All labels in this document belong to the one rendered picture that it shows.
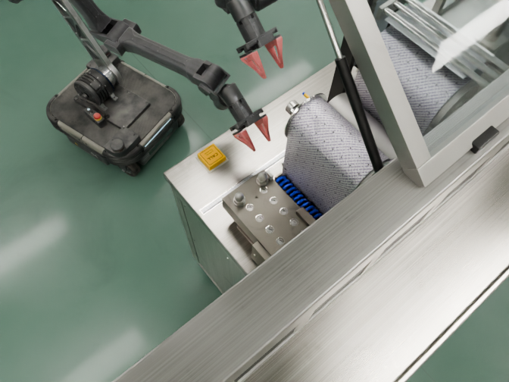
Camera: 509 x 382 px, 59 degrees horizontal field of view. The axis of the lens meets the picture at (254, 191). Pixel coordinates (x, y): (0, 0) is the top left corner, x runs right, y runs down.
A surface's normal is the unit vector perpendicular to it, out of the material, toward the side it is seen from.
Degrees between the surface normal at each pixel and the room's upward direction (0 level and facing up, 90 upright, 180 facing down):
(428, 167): 41
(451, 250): 0
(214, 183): 0
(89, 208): 0
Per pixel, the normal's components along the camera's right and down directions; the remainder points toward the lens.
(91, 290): 0.02, -0.46
